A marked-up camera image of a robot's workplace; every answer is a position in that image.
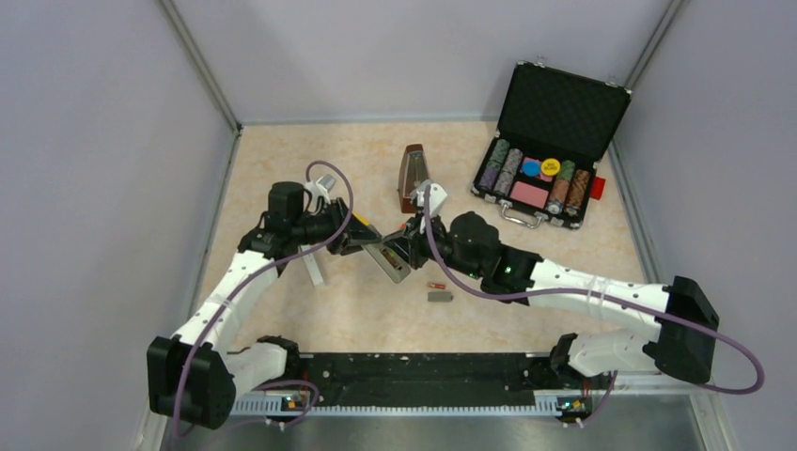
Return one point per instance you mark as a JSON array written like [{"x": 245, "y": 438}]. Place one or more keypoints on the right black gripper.
[{"x": 410, "y": 241}]

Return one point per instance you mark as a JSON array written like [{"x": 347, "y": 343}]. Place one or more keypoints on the blue chip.
[{"x": 531, "y": 168}]

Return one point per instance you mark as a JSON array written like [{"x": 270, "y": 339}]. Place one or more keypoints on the pink card deck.
[{"x": 529, "y": 194}]

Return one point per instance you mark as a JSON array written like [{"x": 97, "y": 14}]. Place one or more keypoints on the brown wooden metronome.
[{"x": 413, "y": 170}]

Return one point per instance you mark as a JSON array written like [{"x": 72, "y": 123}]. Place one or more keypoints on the yellow big blind chip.
[{"x": 550, "y": 167}]

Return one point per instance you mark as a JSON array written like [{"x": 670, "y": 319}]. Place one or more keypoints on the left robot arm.
[{"x": 193, "y": 375}]

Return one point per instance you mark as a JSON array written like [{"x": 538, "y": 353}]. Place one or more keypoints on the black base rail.
[{"x": 435, "y": 380}]

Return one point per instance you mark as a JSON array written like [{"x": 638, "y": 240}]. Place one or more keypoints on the green battery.
[{"x": 391, "y": 258}]

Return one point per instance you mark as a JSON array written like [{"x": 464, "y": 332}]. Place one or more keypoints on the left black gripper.
[{"x": 355, "y": 234}]

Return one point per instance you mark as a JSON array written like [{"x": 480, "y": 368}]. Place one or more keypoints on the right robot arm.
[{"x": 654, "y": 322}]

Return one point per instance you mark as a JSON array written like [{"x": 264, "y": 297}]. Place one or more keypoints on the black poker chip case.
[{"x": 550, "y": 113}]

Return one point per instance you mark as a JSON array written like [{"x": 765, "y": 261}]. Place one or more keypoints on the yellow block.
[{"x": 360, "y": 219}]

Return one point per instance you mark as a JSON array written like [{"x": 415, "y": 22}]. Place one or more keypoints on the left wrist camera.
[{"x": 321, "y": 188}]

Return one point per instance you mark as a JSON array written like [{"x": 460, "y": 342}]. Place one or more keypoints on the red block behind case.
[{"x": 597, "y": 188}]

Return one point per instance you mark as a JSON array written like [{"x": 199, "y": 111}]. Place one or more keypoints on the grey battery cover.
[{"x": 440, "y": 297}]

